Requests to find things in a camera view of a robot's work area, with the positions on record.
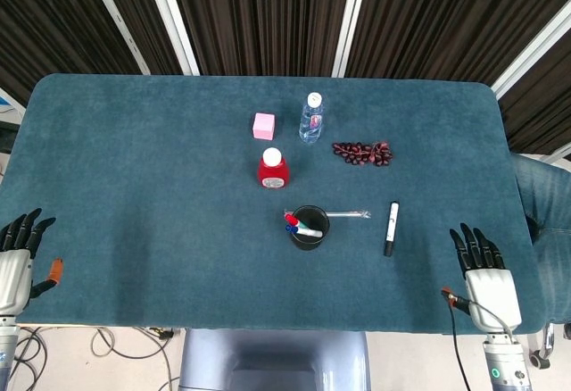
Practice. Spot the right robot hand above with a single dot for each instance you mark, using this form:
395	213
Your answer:
493	293

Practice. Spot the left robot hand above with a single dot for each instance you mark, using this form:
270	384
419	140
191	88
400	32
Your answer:
13	272

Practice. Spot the black capped marker pen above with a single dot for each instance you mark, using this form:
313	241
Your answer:
391	230

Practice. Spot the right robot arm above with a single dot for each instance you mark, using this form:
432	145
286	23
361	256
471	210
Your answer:
506	364

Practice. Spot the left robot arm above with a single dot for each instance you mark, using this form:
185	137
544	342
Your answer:
6	351

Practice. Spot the black mesh pen holder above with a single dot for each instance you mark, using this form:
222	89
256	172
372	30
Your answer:
312	243

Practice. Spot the blue cap marker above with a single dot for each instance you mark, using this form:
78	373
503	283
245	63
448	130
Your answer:
312	233

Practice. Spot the red marker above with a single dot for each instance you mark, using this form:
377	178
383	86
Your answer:
291	220

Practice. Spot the chair base with casters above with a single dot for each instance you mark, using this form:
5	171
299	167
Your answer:
546	346

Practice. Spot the person leg in jeans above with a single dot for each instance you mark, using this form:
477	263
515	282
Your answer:
546	212

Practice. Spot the teal table cloth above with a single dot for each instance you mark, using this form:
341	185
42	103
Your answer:
134	185

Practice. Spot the clear plastic rod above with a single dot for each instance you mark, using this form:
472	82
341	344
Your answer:
352	214

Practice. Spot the white panel with blue mark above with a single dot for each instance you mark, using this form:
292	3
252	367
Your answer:
6	105

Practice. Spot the bunch of red grapes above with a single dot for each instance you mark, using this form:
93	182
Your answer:
361	153

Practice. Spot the blue grey robot torso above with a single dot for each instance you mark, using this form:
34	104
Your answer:
267	360

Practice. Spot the clear plastic water bottle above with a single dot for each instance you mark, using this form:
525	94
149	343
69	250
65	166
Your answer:
311	125

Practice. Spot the red sauce bottle white cap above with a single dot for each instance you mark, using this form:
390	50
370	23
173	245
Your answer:
273	172

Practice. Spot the pink foam cube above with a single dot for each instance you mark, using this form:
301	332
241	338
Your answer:
263	127

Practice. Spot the dark brown curtain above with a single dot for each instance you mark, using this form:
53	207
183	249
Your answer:
267	16

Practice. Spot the wide white frame post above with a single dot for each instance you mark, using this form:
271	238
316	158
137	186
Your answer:
352	16
171	16
531	47

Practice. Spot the thin white frame post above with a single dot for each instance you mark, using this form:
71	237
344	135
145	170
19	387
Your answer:
117	20

